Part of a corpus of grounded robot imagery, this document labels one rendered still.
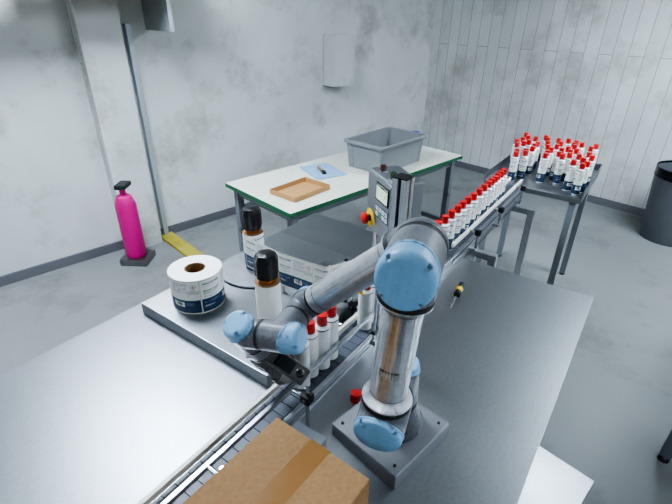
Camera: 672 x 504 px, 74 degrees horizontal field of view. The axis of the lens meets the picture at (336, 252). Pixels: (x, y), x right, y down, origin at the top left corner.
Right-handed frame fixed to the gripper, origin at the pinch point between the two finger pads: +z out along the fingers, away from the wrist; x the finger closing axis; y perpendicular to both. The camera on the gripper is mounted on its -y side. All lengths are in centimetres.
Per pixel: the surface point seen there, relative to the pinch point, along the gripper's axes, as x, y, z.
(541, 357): -53, -56, 43
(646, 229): -316, -85, 279
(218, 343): 1.3, 35.5, 5.6
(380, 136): -224, 123, 126
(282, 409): 8.8, -1.5, 1.2
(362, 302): -35.2, -0.2, 12.2
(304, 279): -36.1, 27.7, 15.4
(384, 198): -52, -9, -27
